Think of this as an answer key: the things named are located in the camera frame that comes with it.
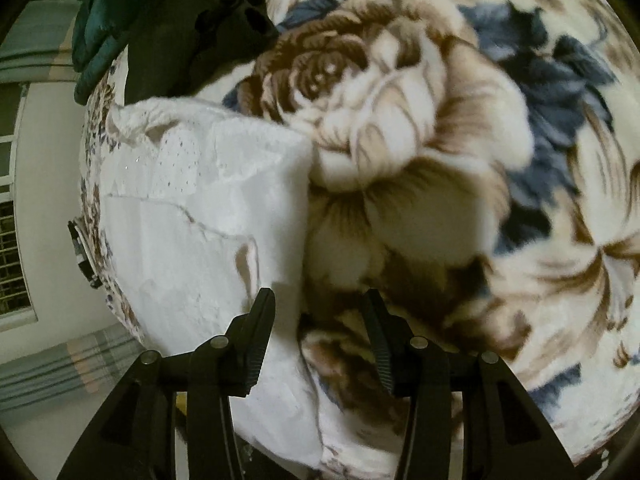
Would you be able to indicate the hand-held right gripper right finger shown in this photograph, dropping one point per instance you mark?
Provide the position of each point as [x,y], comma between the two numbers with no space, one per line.
[384,350]

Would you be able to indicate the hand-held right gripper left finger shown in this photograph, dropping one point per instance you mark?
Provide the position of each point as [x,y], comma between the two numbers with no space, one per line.
[256,340]

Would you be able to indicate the white lace garment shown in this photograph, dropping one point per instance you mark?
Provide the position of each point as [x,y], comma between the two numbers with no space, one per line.
[200,240]

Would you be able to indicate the floral fleece blanket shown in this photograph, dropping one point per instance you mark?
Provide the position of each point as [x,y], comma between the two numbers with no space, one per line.
[430,170]

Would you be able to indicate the small black device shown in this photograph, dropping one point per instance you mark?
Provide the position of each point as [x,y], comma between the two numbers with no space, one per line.
[82,255]

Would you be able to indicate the window with grille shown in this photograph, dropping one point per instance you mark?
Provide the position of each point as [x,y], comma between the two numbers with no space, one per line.
[12,200]

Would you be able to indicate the black cloth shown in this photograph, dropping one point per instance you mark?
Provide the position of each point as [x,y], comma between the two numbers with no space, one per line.
[200,25]

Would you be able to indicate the dark green velvet cloth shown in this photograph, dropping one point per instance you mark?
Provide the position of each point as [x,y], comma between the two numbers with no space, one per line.
[102,20]

